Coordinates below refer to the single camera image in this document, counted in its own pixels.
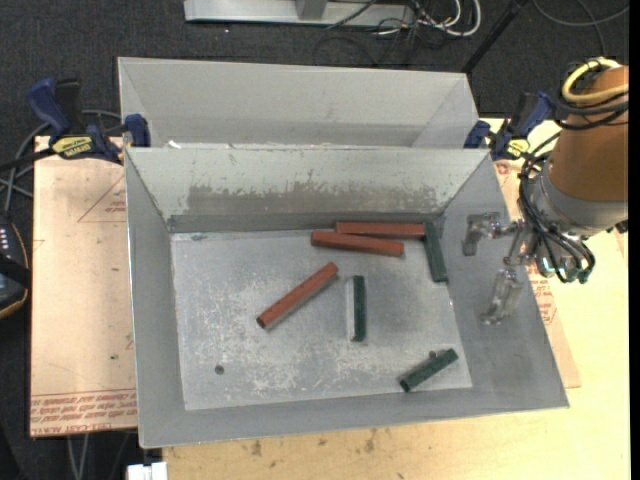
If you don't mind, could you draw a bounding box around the dark green flat block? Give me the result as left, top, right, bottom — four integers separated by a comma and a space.
423, 220, 449, 285
345, 274, 369, 345
397, 347, 460, 394

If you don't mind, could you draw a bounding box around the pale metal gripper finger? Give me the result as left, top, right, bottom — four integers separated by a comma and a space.
480, 267, 522, 326
461, 211, 503, 258

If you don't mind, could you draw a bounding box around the brown cardboard board red print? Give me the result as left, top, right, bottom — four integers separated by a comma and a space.
29, 134, 583, 440

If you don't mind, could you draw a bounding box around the red-brown flat block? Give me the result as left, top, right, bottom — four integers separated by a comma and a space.
335, 220, 427, 241
309, 229, 406, 259
255, 261, 340, 332

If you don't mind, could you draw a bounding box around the grey metal bin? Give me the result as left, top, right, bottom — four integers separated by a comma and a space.
117, 56, 571, 451

